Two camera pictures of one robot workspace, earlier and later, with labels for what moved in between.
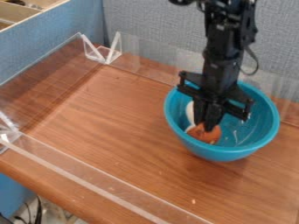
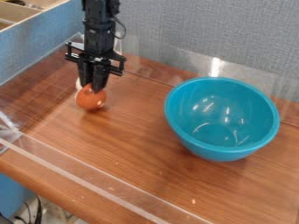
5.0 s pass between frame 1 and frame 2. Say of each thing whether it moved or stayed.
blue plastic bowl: stayed
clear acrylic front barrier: stayed
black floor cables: stayed
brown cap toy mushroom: moved
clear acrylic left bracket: stayed
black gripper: moved
